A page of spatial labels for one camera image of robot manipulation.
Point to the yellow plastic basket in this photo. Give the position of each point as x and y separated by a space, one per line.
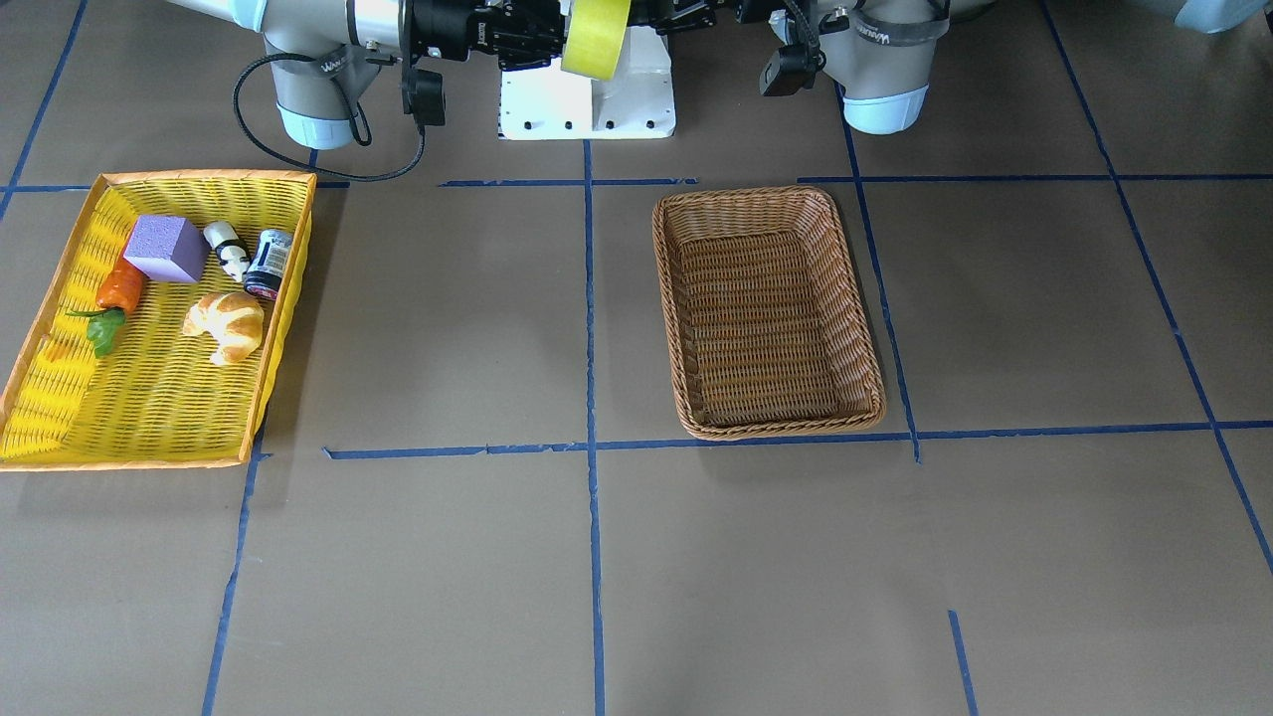
156 401

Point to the white pillar mount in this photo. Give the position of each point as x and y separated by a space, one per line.
636 104

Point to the toy panda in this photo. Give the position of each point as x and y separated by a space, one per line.
232 253

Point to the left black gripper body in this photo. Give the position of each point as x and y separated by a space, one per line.
758 9

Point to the toy croissant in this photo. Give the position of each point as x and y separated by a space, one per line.
233 319

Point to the toy carrot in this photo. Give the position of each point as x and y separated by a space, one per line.
117 298

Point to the yellow tape roll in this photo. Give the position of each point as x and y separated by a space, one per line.
595 38

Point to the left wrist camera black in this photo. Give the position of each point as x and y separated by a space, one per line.
792 68

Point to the brown wicker basket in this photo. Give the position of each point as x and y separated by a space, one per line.
766 331

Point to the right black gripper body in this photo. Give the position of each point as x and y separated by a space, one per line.
450 37

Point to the purple foam cube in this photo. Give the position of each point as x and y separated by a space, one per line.
167 249

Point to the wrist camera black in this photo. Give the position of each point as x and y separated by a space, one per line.
423 97
792 68

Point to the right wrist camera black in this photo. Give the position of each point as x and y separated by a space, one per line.
423 97

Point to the dark small can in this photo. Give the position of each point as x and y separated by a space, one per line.
268 267

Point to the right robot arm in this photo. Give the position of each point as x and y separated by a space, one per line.
325 54

